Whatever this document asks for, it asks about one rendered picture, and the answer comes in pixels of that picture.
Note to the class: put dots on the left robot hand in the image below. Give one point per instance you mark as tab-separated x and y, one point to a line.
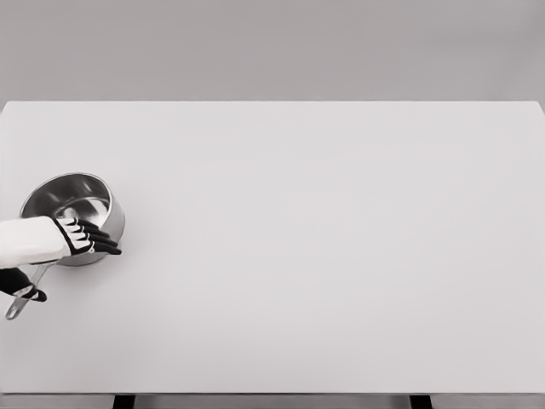
30	240

